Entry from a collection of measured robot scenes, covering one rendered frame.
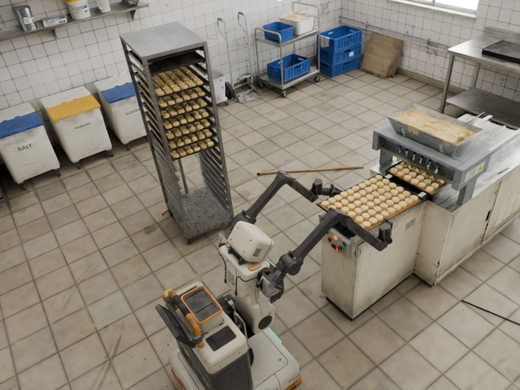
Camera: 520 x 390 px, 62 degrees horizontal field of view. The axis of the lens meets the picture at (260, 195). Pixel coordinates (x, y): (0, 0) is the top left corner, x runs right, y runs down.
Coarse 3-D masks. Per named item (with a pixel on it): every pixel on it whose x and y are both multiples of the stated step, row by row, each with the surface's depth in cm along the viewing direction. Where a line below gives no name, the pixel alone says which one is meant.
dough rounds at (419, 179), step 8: (392, 168) 319; (400, 168) 318; (408, 168) 317; (416, 168) 320; (400, 176) 312; (408, 176) 309; (416, 176) 308; (424, 176) 309; (432, 176) 307; (416, 184) 304; (424, 184) 300; (432, 184) 300; (440, 184) 300; (432, 192) 296
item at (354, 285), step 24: (408, 216) 293; (408, 240) 311; (336, 264) 301; (360, 264) 283; (384, 264) 305; (408, 264) 331; (336, 288) 316; (360, 288) 299; (384, 288) 325; (360, 312) 319
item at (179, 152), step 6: (156, 138) 378; (162, 144) 368; (192, 144) 360; (198, 144) 361; (204, 144) 359; (210, 144) 358; (174, 150) 355; (180, 150) 354; (186, 150) 354; (192, 150) 353; (198, 150) 355; (174, 156) 348; (180, 156) 350
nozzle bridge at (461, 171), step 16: (384, 128) 314; (384, 144) 322; (400, 144) 298; (416, 144) 294; (384, 160) 335; (416, 160) 302; (432, 160) 293; (448, 160) 276; (464, 160) 275; (480, 160) 275; (448, 176) 284; (464, 176) 272; (464, 192) 285
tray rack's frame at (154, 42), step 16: (128, 32) 336; (144, 32) 333; (160, 32) 330; (176, 32) 326; (192, 32) 323; (144, 48) 304; (160, 48) 301; (176, 48) 298; (192, 48) 304; (128, 64) 348; (144, 112) 375; (160, 176) 417; (192, 192) 446; (208, 192) 443; (192, 208) 424; (208, 208) 422; (192, 224) 405; (208, 224) 403
